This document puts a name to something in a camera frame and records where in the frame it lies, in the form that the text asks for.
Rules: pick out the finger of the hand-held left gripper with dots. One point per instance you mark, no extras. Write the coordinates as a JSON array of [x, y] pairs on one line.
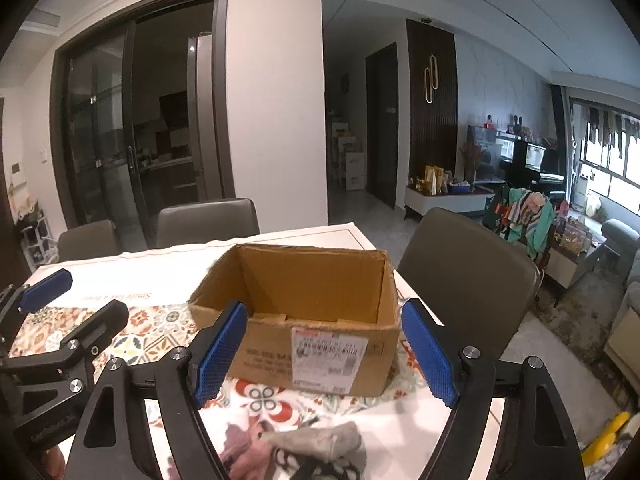
[[47, 290], [95, 327]]

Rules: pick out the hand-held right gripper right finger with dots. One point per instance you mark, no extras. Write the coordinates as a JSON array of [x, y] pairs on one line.
[[430, 355]]

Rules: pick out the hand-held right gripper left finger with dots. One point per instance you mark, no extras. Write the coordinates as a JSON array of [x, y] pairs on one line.
[[220, 355]]

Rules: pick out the brown cardboard box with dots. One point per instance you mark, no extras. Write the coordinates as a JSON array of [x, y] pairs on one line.
[[270, 355]]

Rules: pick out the pink sock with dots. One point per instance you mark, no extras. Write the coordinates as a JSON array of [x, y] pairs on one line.
[[240, 455]]

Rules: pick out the grey sock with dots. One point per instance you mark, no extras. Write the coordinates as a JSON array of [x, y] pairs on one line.
[[325, 437]]

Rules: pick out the black and white sock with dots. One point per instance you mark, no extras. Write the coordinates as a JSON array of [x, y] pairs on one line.
[[300, 464]]

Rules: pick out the person's left hand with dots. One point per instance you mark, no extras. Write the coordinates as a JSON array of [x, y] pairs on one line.
[[55, 465]]

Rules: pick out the white shoe rack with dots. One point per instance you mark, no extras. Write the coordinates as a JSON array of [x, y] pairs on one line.
[[37, 245]]

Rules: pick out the small grey dining chair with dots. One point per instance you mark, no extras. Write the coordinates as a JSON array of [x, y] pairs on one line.
[[87, 242]]

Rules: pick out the large grey dining chair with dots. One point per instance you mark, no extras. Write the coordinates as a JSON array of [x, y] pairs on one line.
[[465, 270]]

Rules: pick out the grey floor rug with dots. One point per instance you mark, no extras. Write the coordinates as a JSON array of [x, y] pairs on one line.
[[580, 325]]

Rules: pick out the white television cabinet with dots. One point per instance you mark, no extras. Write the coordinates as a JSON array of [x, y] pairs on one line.
[[450, 202]]

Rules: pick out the pile of colourful clothes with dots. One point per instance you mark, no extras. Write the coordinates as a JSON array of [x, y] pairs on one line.
[[525, 220]]

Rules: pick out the glass coffee table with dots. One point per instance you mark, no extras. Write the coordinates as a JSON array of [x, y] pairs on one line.
[[575, 255]]

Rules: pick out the dark framed sliding glass door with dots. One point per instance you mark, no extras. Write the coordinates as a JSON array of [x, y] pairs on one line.
[[100, 110]]

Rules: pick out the yellow plastic toy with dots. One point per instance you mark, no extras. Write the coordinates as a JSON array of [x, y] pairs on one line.
[[607, 435]]

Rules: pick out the black television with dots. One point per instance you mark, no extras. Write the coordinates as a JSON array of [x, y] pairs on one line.
[[490, 165]]

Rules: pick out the dried red flower bouquet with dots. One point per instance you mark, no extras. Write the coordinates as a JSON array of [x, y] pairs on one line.
[[471, 157]]

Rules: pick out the stack of hallway boxes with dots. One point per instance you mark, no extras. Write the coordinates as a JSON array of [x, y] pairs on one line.
[[350, 160]]

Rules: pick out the grey sofa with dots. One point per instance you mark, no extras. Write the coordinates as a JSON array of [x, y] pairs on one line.
[[625, 260]]

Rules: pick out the black upright piano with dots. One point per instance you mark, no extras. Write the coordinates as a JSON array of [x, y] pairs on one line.
[[540, 165]]

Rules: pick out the dark wooden door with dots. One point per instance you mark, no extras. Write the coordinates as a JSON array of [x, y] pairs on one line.
[[382, 125]]

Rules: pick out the dark curtain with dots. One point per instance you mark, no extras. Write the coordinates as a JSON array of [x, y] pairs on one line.
[[560, 140]]

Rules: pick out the large balcony window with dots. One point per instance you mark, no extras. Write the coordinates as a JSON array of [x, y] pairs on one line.
[[610, 175]]

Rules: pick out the row of hanging laundry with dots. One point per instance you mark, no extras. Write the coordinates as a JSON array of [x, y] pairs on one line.
[[607, 130]]

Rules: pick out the white wall intercom panel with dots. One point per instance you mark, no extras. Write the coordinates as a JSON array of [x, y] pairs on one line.
[[16, 172]]

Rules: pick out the dark slatted wall panel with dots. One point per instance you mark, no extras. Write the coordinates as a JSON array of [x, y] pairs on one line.
[[445, 150]]

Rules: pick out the gold wall ornament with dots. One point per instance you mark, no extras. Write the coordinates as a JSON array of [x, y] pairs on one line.
[[427, 80]]

